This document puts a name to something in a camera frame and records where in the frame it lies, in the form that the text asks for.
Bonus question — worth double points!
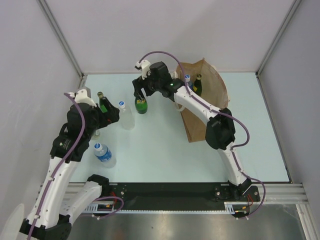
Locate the white slotted cable duct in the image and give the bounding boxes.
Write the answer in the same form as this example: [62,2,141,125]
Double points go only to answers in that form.
[82,202,250,217]

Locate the blue label bottle front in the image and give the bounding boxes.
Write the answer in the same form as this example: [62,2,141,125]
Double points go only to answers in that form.
[93,142,117,169]

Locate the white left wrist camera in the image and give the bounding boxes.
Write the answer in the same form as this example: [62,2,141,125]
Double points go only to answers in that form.
[66,86,96,108]

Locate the green glass bottle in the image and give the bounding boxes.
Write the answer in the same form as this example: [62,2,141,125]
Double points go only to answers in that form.
[192,74,203,96]
[134,97,148,114]

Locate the aluminium frame rail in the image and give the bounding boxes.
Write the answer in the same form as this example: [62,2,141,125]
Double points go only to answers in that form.
[62,182,309,205]

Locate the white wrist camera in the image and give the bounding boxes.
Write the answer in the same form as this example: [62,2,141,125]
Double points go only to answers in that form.
[66,86,96,108]
[134,59,151,80]

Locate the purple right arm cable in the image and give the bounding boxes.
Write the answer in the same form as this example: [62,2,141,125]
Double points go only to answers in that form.
[138,50,266,220]

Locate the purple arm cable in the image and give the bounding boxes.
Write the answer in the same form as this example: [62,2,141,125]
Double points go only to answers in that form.
[26,92,87,238]
[138,50,266,220]

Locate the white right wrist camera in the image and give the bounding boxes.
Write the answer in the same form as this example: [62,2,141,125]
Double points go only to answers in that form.
[134,59,151,80]

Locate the blue label bottle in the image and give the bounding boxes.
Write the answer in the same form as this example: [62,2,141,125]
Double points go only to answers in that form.
[93,142,117,169]
[184,74,193,89]

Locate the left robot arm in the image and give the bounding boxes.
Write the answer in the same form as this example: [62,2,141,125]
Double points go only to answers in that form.
[19,89,124,240]

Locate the small clear glass bottle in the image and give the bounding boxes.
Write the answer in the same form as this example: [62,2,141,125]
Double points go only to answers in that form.
[91,129,101,139]

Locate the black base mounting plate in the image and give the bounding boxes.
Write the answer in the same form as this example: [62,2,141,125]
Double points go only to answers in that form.
[109,182,261,210]

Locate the green bottle red base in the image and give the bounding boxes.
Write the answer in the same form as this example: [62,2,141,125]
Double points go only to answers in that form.
[97,91,110,113]

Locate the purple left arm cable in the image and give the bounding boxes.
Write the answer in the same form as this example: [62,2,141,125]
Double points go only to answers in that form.
[26,92,87,238]

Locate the clear unlabelled plastic bottle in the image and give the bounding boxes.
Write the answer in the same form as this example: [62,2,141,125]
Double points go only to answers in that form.
[118,101,135,130]

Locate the brown canvas tote bag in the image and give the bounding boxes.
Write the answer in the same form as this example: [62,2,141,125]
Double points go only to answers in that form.
[175,59,229,143]

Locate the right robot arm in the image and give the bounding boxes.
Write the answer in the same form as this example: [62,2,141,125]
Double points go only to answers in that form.
[132,60,252,201]

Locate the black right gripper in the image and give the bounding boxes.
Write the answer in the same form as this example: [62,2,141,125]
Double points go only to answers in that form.
[133,70,162,101]

